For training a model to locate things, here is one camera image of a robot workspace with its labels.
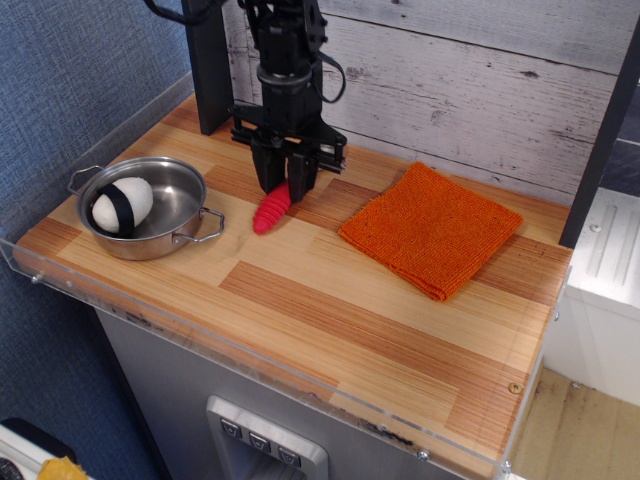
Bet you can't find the stainless steel pot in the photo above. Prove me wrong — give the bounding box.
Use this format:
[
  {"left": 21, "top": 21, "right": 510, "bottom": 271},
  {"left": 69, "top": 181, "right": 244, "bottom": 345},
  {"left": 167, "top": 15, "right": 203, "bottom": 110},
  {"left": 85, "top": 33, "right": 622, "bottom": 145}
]
[{"left": 67, "top": 157, "right": 225, "bottom": 261}]

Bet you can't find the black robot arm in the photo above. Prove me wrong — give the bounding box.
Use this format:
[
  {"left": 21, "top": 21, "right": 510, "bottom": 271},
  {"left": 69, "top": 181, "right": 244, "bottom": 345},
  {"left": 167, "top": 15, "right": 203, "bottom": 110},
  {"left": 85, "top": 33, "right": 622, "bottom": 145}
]
[{"left": 231, "top": 1, "right": 347, "bottom": 203}]

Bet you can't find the grey toy fridge cabinet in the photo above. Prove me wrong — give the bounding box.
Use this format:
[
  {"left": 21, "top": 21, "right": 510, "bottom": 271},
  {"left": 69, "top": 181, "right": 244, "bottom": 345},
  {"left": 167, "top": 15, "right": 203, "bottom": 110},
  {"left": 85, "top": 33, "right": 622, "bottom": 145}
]
[{"left": 98, "top": 312, "right": 452, "bottom": 479}]

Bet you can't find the white toy sink unit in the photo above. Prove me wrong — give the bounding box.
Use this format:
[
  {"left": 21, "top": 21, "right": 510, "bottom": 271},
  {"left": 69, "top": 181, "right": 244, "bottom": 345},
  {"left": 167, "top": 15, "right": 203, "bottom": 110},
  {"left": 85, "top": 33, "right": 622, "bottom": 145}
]
[{"left": 543, "top": 188, "right": 639, "bottom": 405}]

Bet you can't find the clear acrylic table guard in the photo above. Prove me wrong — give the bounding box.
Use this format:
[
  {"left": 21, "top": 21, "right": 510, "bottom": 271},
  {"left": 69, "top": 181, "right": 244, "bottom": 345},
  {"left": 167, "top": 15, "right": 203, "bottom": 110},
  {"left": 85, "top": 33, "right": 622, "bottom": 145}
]
[{"left": 10, "top": 74, "right": 577, "bottom": 479}]

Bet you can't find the orange knitted cloth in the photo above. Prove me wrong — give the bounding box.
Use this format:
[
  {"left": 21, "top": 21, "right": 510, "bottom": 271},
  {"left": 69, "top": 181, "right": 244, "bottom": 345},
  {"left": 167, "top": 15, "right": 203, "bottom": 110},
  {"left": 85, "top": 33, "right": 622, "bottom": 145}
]
[{"left": 339, "top": 162, "right": 523, "bottom": 301}]

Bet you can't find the dark left frame post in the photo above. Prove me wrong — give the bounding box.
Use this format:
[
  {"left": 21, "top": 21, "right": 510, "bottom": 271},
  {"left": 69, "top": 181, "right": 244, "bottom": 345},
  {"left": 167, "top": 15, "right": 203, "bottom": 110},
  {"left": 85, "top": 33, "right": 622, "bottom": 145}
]
[{"left": 186, "top": 6, "right": 234, "bottom": 135}]

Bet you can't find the silver dispenser button panel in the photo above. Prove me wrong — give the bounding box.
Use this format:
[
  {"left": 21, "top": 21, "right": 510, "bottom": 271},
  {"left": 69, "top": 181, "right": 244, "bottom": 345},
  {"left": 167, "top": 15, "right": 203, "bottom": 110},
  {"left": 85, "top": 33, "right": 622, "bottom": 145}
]
[{"left": 206, "top": 395, "right": 329, "bottom": 479}]

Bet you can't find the white plush sushi toy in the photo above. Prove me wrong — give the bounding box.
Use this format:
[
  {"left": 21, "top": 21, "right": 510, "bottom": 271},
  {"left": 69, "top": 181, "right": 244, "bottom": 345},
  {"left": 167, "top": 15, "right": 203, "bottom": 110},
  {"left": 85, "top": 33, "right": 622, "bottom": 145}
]
[{"left": 92, "top": 177, "right": 153, "bottom": 238}]

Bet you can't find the spoon with red handle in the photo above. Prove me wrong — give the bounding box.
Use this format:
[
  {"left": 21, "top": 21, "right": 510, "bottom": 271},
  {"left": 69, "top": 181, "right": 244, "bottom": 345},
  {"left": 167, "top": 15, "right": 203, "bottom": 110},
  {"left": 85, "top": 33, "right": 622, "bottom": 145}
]
[{"left": 252, "top": 142, "right": 337, "bottom": 236}]

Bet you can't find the yellow object at corner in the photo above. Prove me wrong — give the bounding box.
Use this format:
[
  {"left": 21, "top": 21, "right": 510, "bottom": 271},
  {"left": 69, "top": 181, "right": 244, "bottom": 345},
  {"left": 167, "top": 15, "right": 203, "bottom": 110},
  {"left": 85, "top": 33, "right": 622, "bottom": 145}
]
[{"left": 36, "top": 457, "right": 89, "bottom": 480}]

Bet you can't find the dark right frame post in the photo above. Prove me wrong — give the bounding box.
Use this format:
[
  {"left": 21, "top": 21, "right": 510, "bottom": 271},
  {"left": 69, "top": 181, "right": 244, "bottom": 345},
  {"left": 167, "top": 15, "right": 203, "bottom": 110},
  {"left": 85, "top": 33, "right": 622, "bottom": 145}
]
[{"left": 559, "top": 21, "right": 639, "bottom": 249}]

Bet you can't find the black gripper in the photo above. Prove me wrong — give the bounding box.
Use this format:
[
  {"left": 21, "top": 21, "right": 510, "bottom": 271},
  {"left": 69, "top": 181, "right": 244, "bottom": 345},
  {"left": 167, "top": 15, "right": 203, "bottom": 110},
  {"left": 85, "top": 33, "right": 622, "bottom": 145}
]
[{"left": 231, "top": 81, "right": 347, "bottom": 203}]

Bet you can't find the dark frame post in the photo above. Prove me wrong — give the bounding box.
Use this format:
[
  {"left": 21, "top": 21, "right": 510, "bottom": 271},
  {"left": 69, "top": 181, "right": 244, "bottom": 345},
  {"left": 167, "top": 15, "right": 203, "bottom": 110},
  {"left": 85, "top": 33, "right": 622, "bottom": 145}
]
[
  {"left": 186, "top": 6, "right": 234, "bottom": 135},
  {"left": 559, "top": 21, "right": 639, "bottom": 249}
]

